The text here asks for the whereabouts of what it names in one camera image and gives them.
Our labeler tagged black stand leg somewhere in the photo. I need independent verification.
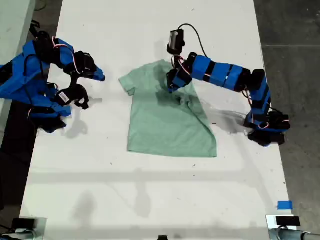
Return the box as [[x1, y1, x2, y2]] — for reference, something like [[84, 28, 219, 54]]
[[29, 20, 42, 35]]

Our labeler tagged small black box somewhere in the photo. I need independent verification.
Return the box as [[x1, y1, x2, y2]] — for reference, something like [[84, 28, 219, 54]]
[[11, 217, 36, 229], [275, 216, 301, 227]]

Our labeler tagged black camera stalk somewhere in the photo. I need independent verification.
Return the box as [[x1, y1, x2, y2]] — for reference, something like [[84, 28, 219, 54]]
[[172, 53, 186, 70], [69, 73, 81, 88]]

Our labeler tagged short blue tape strip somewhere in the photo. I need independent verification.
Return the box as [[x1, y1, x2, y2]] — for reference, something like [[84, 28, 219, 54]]
[[277, 200, 294, 211]]

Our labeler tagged pale green t-shirt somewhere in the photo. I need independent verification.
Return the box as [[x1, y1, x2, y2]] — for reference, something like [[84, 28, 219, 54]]
[[118, 59, 218, 159]]

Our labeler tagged black camera cable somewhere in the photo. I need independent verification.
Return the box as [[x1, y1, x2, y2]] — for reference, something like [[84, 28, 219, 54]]
[[22, 53, 45, 105], [177, 23, 208, 57]]

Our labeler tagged white side table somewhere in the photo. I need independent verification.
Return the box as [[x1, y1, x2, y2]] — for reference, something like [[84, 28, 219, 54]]
[[0, 0, 36, 121]]

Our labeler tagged black camera box white label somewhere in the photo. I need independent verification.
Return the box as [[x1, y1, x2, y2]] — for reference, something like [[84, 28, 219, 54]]
[[53, 84, 90, 110]]

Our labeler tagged silver metal plate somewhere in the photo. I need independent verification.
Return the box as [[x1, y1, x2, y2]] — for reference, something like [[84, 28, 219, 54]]
[[18, 216, 48, 235], [265, 214, 298, 231]]

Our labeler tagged black camera box silver face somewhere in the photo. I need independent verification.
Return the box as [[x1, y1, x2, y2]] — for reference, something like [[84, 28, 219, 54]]
[[166, 28, 186, 55]]

